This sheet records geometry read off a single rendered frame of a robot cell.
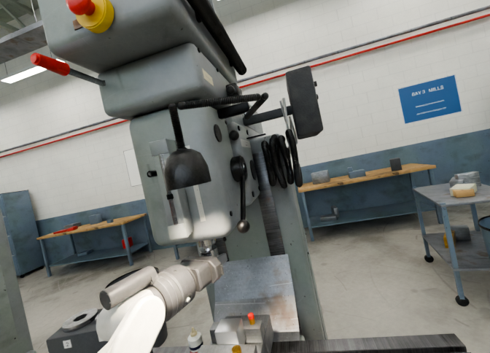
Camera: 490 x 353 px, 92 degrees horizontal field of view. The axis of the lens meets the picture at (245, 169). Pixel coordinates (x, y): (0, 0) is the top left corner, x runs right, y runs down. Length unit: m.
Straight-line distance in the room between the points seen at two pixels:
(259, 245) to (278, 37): 4.66
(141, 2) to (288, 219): 0.81
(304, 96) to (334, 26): 4.60
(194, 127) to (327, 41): 4.82
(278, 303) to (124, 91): 0.86
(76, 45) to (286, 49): 4.78
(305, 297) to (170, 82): 0.92
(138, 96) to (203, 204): 0.27
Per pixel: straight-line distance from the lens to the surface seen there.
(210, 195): 0.53
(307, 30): 5.32
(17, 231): 7.82
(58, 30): 0.59
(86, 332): 0.90
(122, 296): 0.51
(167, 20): 0.49
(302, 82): 0.81
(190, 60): 0.53
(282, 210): 0.97
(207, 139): 0.53
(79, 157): 6.97
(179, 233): 0.53
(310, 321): 1.16
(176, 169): 0.37
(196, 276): 0.58
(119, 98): 0.59
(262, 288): 1.04
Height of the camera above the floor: 1.46
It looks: 1 degrees down
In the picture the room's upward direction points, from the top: 12 degrees counter-clockwise
